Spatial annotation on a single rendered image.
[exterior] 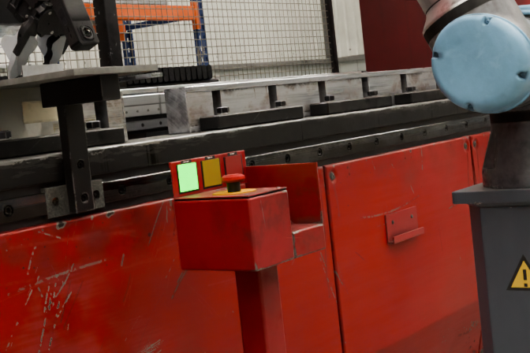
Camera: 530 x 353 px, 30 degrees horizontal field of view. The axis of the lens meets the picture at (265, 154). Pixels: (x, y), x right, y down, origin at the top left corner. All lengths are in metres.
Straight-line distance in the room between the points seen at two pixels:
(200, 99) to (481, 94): 0.98
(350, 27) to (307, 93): 7.80
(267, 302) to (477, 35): 0.67
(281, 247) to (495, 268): 0.40
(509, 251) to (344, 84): 1.26
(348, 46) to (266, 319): 8.62
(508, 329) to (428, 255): 1.25
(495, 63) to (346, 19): 9.05
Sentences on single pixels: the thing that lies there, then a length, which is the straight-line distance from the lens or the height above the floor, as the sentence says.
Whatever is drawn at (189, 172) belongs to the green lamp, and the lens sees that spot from 1.66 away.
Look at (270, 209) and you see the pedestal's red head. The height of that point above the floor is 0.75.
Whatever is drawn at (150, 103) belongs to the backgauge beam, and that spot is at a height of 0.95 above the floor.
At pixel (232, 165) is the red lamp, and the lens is 1.74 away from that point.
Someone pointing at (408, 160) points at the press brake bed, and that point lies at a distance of 2.51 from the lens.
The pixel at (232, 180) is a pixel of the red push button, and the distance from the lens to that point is 1.59.
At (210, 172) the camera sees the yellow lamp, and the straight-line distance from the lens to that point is 1.70.
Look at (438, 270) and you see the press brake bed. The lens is 2.63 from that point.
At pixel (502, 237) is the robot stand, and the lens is 1.33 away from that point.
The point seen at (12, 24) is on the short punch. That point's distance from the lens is 1.78.
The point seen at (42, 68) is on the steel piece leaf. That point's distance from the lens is 1.68.
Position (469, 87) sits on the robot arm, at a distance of 1.19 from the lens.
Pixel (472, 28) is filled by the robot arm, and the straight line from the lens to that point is 1.18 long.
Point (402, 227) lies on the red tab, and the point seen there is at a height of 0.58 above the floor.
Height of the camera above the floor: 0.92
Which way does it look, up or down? 3 degrees down
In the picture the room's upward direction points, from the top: 6 degrees counter-clockwise
